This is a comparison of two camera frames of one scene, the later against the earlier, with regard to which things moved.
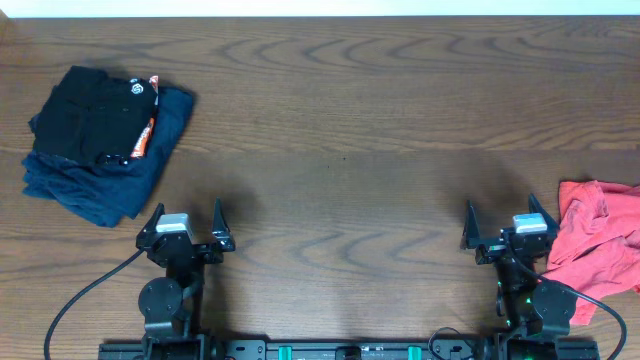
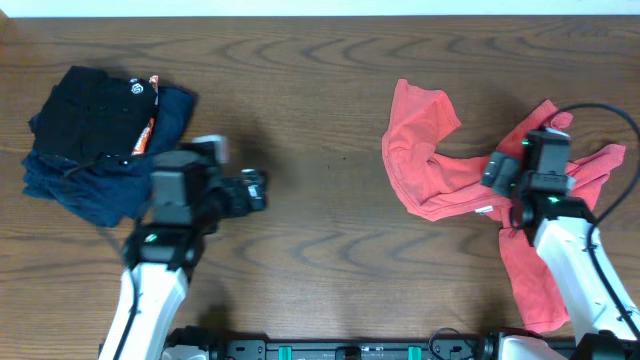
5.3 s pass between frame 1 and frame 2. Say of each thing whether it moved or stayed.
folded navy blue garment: stayed
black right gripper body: moved
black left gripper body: moved
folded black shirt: stayed
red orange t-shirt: moved
